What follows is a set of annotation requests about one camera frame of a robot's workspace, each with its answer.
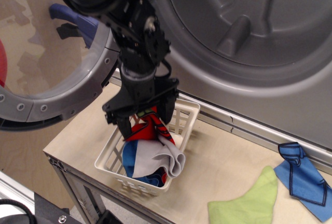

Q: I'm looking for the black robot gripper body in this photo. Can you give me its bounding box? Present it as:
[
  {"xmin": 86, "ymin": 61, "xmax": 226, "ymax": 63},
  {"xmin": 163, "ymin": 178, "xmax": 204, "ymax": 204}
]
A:
[{"xmin": 102, "ymin": 68, "xmax": 179, "ymax": 124}]

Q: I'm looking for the aluminium table frame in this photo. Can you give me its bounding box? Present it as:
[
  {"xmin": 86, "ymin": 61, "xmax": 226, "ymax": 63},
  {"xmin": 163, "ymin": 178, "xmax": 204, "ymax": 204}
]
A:
[{"xmin": 46, "ymin": 154, "xmax": 171, "ymax": 223}]

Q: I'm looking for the black cable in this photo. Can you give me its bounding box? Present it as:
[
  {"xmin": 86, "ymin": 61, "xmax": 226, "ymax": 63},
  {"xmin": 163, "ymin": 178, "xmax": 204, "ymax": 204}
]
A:
[{"xmin": 0, "ymin": 198, "xmax": 37, "ymax": 224}]

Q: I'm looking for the round washing machine door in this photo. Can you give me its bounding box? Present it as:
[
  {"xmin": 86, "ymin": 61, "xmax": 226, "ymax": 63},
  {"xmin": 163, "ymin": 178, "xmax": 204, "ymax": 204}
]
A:
[{"xmin": 1, "ymin": 0, "xmax": 117, "ymax": 132}]

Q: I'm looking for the blue clamp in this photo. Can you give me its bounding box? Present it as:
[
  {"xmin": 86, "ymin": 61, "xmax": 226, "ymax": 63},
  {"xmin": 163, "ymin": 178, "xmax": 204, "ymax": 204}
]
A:
[{"xmin": 49, "ymin": 4, "xmax": 99, "ymax": 49}]

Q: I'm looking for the white plastic laundry basket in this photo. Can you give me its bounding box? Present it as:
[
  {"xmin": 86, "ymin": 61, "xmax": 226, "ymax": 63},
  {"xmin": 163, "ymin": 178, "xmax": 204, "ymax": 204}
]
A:
[{"xmin": 94, "ymin": 100, "xmax": 200, "ymax": 195}]

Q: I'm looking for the grey washing machine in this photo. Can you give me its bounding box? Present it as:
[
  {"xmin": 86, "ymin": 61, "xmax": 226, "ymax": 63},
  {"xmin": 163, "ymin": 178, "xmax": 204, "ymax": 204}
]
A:
[{"xmin": 150, "ymin": 0, "xmax": 331, "ymax": 173}]

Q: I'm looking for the green felt cloth on table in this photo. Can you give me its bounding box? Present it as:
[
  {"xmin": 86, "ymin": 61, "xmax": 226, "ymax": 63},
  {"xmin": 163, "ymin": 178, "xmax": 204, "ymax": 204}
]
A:
[{"xmin": 207, "ymin": 166, "xmax": 278, "ymax": 223}]

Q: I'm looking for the blue felt cloth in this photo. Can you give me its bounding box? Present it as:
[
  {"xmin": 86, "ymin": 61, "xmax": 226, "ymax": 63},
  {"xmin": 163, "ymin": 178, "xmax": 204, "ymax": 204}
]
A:
[{"xmin": 122, "ymin": 139, "xmax": 167, "ymax": 187}]

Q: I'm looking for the blue stitched cloth on table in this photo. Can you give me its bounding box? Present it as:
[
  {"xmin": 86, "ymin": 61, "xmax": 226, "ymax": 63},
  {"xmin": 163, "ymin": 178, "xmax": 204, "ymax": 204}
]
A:
[{"xmin": 274, "ymin": 142, "xmax": 331, "ymax": 222}]

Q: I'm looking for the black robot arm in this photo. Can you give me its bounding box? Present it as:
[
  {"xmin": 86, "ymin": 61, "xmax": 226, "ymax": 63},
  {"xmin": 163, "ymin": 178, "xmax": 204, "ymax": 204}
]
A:
[{"xmin": 63, "ymin": 0, "xmax": 179, "ymax": 137}]

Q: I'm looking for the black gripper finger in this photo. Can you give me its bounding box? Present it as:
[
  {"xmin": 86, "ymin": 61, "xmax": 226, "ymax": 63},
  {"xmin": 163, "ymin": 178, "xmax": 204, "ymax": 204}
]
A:
[
  {"xmin": 116, "ymin": 114, "xmax": 132, "ymax": 139},
  {"xmin": 157, "ymin": 96, "xmax": 176, "ymax": 124}
]

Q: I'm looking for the black metal base plate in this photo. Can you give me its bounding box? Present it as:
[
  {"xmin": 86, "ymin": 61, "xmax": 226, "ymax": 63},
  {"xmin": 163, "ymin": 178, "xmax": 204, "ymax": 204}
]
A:
[{"xmin": 0, "ymin": 192, "xmax": 78, "ymax": 224}]

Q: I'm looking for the grey felt cloth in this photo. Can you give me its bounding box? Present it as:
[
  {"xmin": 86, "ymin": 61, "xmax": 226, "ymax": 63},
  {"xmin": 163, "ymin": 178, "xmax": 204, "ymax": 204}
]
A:
[{"xmin": 144, "ymin": 135, "xmax": 186, "ymax": 178}]

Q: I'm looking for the red object at left edge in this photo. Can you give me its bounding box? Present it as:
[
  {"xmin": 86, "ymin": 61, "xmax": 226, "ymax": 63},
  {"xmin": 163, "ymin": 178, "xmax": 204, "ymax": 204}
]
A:
[{"xmin": 0, "ymin": 41, "xmax": 8, "ymax": 88}]

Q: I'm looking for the red patterned cloth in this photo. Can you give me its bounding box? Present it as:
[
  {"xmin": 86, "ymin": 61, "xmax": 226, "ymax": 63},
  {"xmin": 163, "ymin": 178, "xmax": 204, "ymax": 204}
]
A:
[{"xmin": 124, "ymin": 105, "xmax": 176, "ymax": 183}]

